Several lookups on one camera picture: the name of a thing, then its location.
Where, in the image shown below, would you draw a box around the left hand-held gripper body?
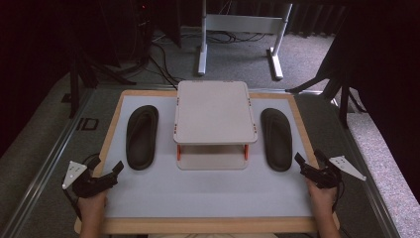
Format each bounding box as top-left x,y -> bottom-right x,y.
61,161 -> 119,198

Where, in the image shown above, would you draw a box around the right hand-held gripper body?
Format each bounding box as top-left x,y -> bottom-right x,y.
298,155 -> 367,189

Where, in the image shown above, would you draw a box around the white two-tier shoe rack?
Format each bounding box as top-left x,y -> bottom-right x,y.
172,79 -> 259,172

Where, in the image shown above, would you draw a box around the person's right hand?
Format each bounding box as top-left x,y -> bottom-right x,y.
306,181 -> 338,212

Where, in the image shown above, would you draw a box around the person's left hand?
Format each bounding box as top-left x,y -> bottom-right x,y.
77,190 -> 108,216

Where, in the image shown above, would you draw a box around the black tripod stand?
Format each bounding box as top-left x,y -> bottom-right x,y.
67,49 -> 137,119
285,43 -> 368,128

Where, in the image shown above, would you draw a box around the black computer tower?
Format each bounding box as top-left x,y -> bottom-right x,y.
131,0 -> 155,64

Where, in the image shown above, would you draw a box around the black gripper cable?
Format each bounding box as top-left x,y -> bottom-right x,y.
331,179 -> 347,213
62,187 -> 82,220

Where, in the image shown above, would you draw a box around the metal frame rail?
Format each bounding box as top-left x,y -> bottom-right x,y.
0,88 -> 97,238
330,97 -> 401,238

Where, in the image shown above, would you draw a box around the black floor cables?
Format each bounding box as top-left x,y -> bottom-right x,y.
148,29 -> 268,91

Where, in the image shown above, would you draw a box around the white metal desk frame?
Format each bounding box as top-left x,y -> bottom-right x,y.
197,0 -> 294,81

